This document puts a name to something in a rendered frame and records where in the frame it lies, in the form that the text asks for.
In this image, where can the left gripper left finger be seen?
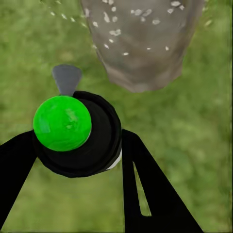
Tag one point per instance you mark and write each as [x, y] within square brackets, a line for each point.
[16, 159]

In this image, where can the tree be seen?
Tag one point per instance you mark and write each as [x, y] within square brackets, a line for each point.
[147, 54]

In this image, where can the pesticide atomizer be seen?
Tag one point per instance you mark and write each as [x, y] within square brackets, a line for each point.
[76, 134]

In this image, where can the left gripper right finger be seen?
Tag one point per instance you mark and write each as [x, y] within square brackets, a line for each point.
[169, 213]

